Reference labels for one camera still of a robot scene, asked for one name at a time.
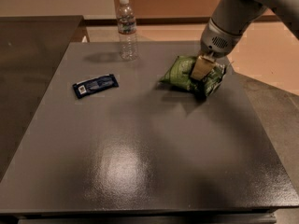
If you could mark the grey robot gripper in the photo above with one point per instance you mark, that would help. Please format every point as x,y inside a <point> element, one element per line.
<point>216,41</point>

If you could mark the green jalapeno chip bag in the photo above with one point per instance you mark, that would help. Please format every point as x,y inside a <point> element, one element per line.
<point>179,75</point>

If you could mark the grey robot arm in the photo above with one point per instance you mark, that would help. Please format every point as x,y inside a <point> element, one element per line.
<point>286,10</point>

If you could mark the clear plastic water bottle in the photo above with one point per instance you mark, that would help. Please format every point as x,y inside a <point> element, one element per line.
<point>127,30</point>

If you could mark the dark blue snack packet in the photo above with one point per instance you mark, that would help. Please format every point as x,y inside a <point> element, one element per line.
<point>95,85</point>

